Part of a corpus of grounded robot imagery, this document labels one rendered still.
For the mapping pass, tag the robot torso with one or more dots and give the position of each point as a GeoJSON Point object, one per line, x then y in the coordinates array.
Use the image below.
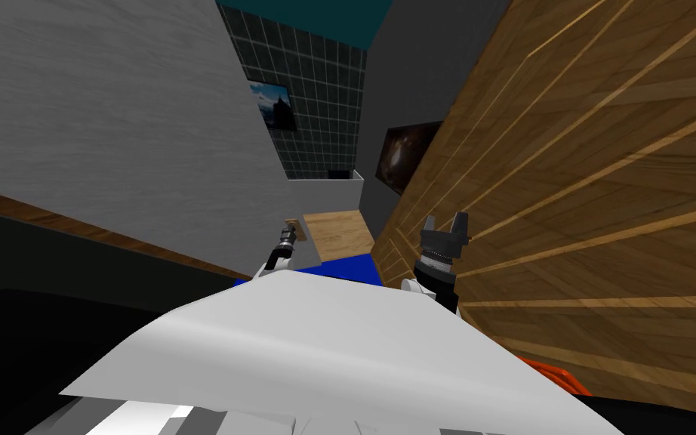
{"type": "Point", "coordinates": [324, 356]}

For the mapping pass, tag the orange ribbed shape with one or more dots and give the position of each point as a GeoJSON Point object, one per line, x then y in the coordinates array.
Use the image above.
{"type": "Point", "coordinates": [556, 377]}

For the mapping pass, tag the blue flat block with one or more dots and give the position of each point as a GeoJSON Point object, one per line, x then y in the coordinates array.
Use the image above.
{"type": "Point", "coordinates": [348, 269]}

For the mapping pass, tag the dark brown wall picture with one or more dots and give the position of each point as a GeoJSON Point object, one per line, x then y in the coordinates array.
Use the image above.
{"type": "Point", "coordinates": [402, 157]}

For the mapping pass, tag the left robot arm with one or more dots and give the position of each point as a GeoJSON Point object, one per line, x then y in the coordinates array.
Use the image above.
{"type": "Point", "coordinates": [274, 261]}

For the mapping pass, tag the blue sky wall picture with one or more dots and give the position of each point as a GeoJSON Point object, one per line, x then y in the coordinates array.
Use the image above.
{"type": "Point", "coordinates": [275, 106]}

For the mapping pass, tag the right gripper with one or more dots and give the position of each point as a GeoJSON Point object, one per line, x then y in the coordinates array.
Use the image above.
{"type": "Point", "coordinates": [443, 245]}

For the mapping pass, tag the brown wooden cupboard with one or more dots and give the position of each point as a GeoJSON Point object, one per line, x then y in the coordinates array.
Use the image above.
{"type": "Point", "coordinates": [595, 181]}

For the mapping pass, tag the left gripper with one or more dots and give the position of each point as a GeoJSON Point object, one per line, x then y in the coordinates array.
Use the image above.
{"type": "Point", "coordinates": [288, 237]}

